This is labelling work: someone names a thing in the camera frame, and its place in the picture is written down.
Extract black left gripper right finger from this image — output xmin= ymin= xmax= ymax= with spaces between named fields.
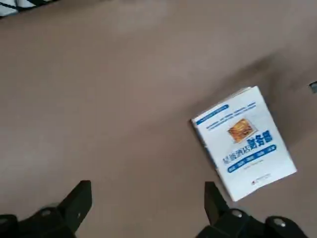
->
xmin=198 ymin=181 xmax=309 ymax=238

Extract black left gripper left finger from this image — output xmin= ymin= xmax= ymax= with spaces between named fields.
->
xmin=0 ymin=180 xmax=92 ymax=238

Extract white and blue paperback book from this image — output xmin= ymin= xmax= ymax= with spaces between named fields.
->
xmin=190 ymin=85 xmax=298 ymax=202

